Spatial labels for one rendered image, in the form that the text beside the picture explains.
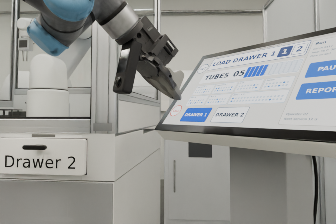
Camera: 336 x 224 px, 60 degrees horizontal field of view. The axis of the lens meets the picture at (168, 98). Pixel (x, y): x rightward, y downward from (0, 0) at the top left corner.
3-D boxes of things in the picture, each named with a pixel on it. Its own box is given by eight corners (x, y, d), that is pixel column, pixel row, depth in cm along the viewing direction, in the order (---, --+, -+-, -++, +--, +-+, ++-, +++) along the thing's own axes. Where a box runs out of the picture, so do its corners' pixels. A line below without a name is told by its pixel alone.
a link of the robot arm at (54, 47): (20, 16, 47) (68, -25, 50) (23, 35, 57) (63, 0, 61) (59, 50, 49) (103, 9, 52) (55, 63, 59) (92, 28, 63)
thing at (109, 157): (114, 181, 89) (115, 133, 90) (-169, 173, 102) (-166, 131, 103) (161, 147, 183) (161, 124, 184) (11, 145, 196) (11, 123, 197)
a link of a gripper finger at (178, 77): (197, 85, 72) (176, 58, 68) (185, 103, 70) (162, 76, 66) (189, 86, 75) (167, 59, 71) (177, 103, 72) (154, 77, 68)
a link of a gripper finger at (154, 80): (189, 86, 75) (167, 59, 71) (177, 103, 72) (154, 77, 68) (181, 86, 77) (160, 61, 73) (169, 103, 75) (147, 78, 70)
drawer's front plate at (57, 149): (84, 176, 88) (84, 139, 89) (-4, 173, 92) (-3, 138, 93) (86, 174, 90) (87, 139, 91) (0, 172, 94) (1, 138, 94)
